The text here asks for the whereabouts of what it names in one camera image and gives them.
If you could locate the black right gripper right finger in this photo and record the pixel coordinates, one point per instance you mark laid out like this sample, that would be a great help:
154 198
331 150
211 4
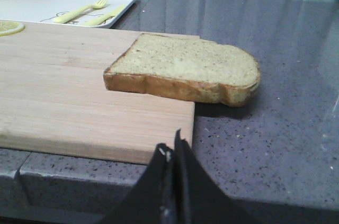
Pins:
199 199

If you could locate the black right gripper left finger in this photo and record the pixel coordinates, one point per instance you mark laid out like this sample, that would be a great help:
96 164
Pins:
151 200

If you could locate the bread slice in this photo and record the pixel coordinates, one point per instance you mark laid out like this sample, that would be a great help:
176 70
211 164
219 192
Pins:
194 70

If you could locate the white rectangular tray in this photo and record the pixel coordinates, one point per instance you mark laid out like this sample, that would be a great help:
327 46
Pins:
45 11

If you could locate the wooden cutting board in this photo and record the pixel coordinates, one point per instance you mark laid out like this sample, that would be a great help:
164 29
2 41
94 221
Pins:
53 97

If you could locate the yellow plastic knife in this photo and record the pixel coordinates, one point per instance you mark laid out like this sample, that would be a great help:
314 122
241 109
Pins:
99 20

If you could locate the yellow plastic fork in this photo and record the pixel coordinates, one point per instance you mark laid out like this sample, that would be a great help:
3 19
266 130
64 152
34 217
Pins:
75 13

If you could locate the lemon slice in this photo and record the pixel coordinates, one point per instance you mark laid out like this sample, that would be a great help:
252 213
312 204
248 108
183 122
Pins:
10 27

